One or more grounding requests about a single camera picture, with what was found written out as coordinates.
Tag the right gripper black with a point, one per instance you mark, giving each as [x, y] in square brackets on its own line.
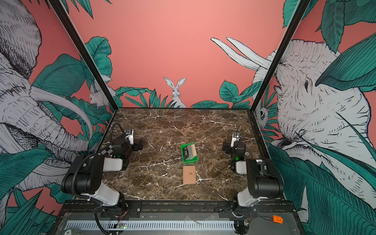
[227, 145]

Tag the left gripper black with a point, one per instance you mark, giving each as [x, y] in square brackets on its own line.
[135, 147]

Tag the white slotted cable duct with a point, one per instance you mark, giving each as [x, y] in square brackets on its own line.
[149, 225]

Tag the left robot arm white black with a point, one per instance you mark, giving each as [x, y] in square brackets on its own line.
[84, 177]

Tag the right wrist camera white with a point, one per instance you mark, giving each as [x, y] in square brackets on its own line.
[235, 137]

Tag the black mounting rail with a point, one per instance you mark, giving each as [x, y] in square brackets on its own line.
[225, 209]

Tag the green plastic tray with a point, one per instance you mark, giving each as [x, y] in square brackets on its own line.
[184, 153]

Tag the orange connector block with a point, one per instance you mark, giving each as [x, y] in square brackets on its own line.
[277, 219]

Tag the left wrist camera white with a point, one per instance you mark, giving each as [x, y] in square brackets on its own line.
[129, 133]

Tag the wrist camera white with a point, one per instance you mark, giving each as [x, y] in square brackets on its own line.
[129, 133]
[235, 137]

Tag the tan leather card holder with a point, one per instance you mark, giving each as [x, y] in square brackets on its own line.
[189, 175]

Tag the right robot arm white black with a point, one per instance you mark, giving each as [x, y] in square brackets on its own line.
[264, 181]

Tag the checkerboard calibration plate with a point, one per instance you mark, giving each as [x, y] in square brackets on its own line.
[106, 151]

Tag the small green circuit board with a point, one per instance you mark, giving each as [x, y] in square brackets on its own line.
[122, 226]

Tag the stack of credit cards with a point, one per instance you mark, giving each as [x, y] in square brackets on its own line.
[192, 153]

